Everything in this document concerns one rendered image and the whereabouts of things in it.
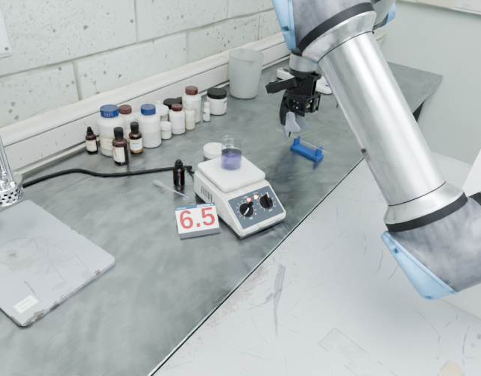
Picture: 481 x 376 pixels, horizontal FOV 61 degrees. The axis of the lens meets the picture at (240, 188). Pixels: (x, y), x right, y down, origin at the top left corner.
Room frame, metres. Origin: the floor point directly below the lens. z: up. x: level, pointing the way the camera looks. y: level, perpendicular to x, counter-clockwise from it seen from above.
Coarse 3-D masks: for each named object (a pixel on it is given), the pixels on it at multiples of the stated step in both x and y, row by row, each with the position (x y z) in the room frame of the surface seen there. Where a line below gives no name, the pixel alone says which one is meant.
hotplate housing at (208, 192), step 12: (204, 180) 0.78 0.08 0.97; (264, 180) 0.80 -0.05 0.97; (204, 192) 0.77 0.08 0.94; (216, 192) 0.74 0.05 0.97; (228, 192) 0.74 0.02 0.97; (240, 192) 0.74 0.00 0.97; (216, 204) 0.73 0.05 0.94; (228, 204) 0.71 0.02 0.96; (228, 216) 0.70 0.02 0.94; (276, 216) 0.72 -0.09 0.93; (240, 228) 0.67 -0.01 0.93; (252, 228) 0.68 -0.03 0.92; (264, 228) 0.70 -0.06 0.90
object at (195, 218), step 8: (200, 208) 0.72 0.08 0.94; (208, 208) 0.72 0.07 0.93; (184, 216) 0.69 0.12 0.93; (192, 216) 0.70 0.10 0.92; (200, 216) 0.70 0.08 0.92; (208, 216) 0.71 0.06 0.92; (184, 224) 0.68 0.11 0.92; (192, 224) 0.69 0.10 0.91; (200, 224) 0.69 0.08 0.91; (208, 224) 0.70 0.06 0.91; (216, 224) 0.70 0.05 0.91
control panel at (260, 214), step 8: (248, 192) 0.75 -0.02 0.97; (256, 192) 0.76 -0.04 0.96; (264, 192) 0.76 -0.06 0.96; (272, 192) 0.77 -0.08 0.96; (232, 200) 0.72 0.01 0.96; (240, 200) 0.73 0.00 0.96; (256, 200) 0.74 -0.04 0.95; (272, 200) 0.75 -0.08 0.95; (232, 208) 0.70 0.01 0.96; (256, 208) 0.72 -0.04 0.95; (264, 208) 0.73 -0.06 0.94; (272, 208) 0.74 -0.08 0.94; (280, 208) 0.74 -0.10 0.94; (240, 216) 0.69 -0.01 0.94; (256, 216) 0.70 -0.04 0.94; (264, 216) 0.71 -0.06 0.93; (272, 216) 0.72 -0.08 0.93; (240, 224) 0.67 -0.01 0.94; (248, 224) 0.68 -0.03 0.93
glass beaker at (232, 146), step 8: (224, 136) 0.84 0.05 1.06; (232, 136) 0.84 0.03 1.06; (224, 144) 0.80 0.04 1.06; (232, 144) 0.84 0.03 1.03; (240, 144) 0.83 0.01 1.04; (224, 152) 0.80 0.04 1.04; (232, 152) 0.79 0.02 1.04; (240, 152) 0.80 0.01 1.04; (224, 160) 0.80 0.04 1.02; (232, 160) 0.79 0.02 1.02; (240, 160) 0.81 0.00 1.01; (224, 168) 0.80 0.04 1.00; (232, 168) 0.79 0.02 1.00; (240, 168) 0.81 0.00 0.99
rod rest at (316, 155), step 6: (294, 138) 1.09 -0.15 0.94; (294, 144) 1.09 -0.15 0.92; (300, 144) 1.10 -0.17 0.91; (300, 150) 1.07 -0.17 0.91; (306, 150) 1.07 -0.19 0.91; (312, 150) 1.07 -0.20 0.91; (318, 150) 1.04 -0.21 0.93; (306, 156) 1.05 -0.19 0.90; (312, 156) 1.04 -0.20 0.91; (318, 156) 1.04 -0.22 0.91
